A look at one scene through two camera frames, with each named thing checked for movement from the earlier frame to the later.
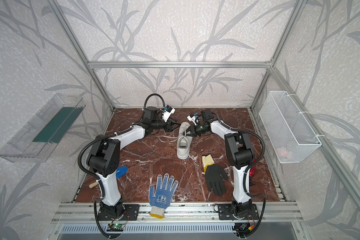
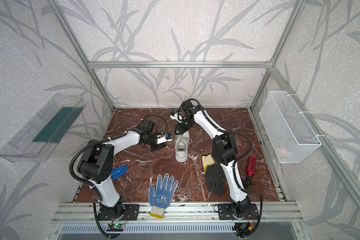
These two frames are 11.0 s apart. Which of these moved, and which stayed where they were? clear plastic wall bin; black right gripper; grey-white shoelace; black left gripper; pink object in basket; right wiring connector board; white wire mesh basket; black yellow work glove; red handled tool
Moved: black right gripper; grey-white shoelace; black left gripper
Stayed: clear plastic wall bin; right wiring connector board; white wire mesh basket; pink object in basket; red handled tool; black yellow work glove
